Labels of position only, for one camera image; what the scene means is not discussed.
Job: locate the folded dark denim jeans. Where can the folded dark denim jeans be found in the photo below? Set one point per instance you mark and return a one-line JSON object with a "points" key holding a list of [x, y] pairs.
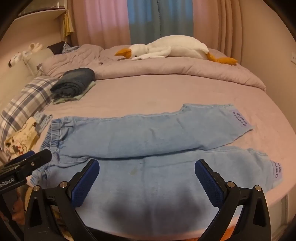
{"points": [[74, 81]]}

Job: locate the pink curtain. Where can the pink curtain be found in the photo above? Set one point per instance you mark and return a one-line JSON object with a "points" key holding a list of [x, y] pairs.
{"points": [[104, 20]]}

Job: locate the small white plush toy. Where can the small white plush toy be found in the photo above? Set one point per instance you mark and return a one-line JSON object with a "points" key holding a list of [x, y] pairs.
{"points": [[32, 47]]}

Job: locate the light blue denim pants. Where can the light blue denim pants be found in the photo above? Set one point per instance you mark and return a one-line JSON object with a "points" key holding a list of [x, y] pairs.
{"points": [[138, 139]]}

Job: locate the bed with pink sheet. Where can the bed with pink sheet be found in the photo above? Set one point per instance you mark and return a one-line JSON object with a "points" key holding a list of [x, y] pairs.
{"points": [[143, 99]]}

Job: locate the beige curtain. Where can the beige curtain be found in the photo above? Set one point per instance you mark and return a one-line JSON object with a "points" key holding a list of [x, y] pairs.
{"points": [[242, 25]]}

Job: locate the pile of folded clothes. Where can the pile of folded clothes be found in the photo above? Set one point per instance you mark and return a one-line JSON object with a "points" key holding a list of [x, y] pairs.
{"points": [[86, 91]]}

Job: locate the plaid pillow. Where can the plaid pillow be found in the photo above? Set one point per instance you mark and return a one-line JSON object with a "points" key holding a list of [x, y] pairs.
{"points": [[27, 99]]}

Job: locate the cream floral cloth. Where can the cream floral cloth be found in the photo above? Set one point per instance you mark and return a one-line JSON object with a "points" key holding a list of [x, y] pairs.
{"points": [[20, 139]]}

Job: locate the white goose plush toy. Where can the white goose plush toy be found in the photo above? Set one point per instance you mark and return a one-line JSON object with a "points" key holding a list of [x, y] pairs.
{"points": [[180, 46]]}

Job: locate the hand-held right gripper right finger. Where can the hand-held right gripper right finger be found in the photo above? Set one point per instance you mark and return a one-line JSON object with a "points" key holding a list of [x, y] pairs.
{"points": [[208, 183]]}

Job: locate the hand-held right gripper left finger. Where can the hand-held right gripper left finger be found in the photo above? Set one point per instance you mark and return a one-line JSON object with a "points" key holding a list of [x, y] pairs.
{"points": [[85, 183]]}

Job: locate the pink quilt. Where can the pink quilt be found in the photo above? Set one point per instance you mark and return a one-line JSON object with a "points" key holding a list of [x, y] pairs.
{"points": [[185, 69]]}

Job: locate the dark garment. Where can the dark garment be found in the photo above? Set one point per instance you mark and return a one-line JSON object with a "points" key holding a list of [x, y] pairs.
{"points": [[56, 47]]}

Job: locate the grey green pillow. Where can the grey green pillow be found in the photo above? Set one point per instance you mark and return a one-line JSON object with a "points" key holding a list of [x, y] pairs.
{"points": [[39, 58]]}

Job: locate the orange brown fuzzy cloth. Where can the orange brown fuzzy cloth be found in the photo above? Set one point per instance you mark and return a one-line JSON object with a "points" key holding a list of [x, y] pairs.
{"points": [[19, 208]]}

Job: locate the small light blue cloth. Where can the small light blue cloth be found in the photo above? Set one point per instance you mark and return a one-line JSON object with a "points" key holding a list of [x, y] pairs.
{"points": [[42, 120]]}

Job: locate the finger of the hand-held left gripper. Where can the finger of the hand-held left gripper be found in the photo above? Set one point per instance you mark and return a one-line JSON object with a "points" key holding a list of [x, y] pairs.
{"points": [[34, 161], [24, 155]]}

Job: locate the yellow hanging cloth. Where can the yellow hanging cloth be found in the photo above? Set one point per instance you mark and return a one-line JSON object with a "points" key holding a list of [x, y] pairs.
{"points": [[67, 24]]}

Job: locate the cream headboard shelf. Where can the cream headboard shelf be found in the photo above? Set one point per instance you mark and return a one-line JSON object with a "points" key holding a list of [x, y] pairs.
{"points": [[34, 27]]}

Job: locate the blue curtain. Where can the blue curtain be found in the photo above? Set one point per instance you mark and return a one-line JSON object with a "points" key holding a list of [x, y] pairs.
{"points": [[159, 18]]}

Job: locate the blue checked cloth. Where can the blue checked cloth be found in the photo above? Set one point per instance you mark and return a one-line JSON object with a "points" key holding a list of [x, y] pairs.
{"points": [[69, 48]]}

